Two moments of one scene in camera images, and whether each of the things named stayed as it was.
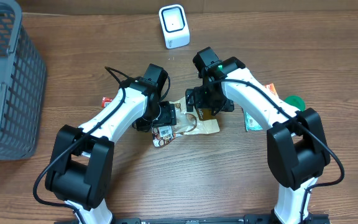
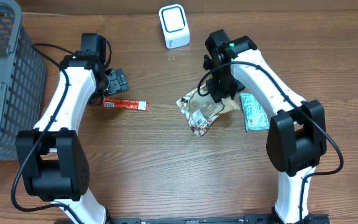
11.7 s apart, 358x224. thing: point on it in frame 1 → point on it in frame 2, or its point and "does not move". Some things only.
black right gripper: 205,99 → 224,93
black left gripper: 168,114 → 117,82
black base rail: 249,219 does not move
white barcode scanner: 174,25 does not move
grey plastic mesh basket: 12,84 does not move
